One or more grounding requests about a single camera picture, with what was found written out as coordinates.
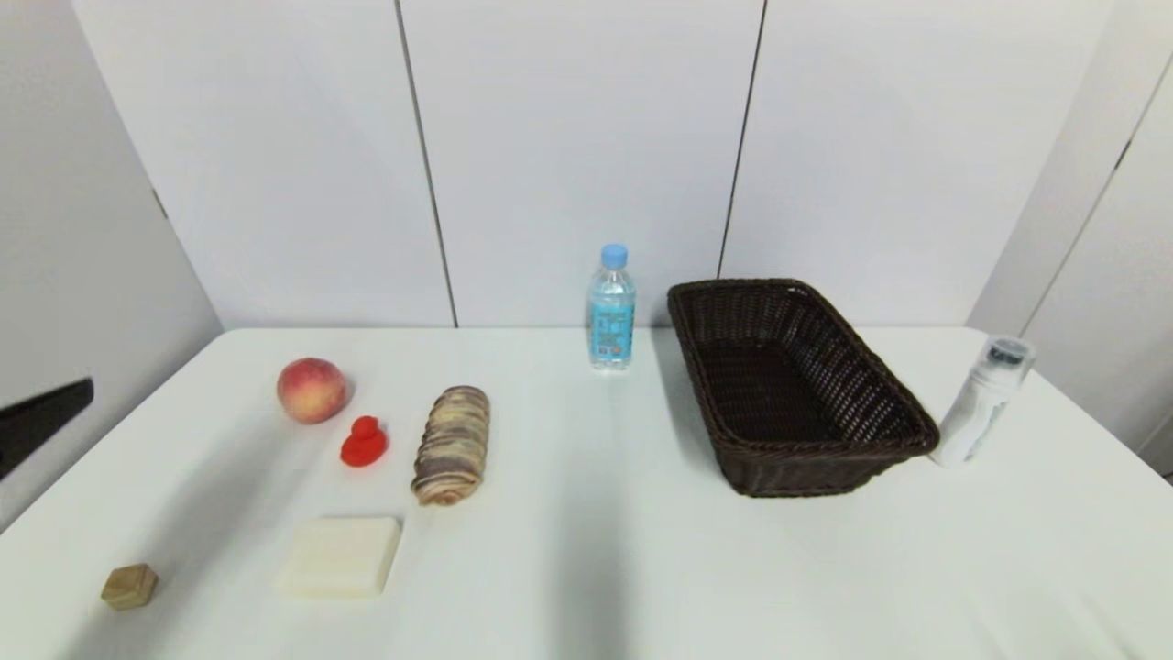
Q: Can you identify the marbled bread roll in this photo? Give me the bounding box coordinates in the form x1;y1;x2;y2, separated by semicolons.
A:
411;386;491;506

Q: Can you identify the small wooden cube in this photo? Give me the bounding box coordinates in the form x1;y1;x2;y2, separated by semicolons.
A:
101;564;159;611

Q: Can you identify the red rubber duck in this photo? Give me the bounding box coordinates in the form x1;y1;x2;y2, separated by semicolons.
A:
340;415;389;468

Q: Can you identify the clear water bottle blue label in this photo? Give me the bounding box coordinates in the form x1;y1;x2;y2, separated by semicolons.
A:
586;244;637;372

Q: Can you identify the dark brown wicker basket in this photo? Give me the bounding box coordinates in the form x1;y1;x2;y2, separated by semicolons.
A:
667;279;941;498

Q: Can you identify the peach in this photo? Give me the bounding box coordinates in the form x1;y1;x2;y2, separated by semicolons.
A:
277;357;349;425

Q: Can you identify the cream rectangular block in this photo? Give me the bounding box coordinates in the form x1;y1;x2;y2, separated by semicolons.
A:
274;517;403;600

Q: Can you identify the white plastic lotion bottle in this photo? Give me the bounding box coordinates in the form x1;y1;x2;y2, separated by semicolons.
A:
930;335;1036;468

